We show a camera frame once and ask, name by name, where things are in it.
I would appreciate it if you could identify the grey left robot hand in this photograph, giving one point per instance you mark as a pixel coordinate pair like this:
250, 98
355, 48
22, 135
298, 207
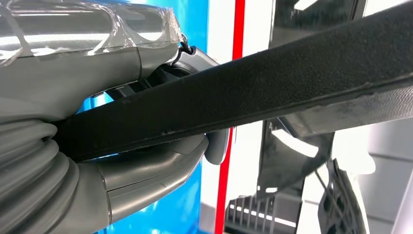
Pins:
80, 80

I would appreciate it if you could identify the white car with red stripe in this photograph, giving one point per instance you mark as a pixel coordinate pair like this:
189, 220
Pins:
248, 155

